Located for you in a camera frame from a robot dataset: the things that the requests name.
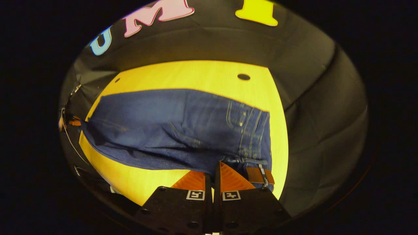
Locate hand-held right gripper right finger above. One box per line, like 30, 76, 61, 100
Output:
214, 161, 292, 235

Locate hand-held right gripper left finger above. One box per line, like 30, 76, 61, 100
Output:
134, 170, 215, 235

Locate blue denim jeans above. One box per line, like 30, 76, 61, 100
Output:
80, 89, 275, 192

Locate black backdrop cloth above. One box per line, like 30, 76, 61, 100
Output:
60, 0, 369, 216

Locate thin white cable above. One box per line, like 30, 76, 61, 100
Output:
61, 108, 89, 165

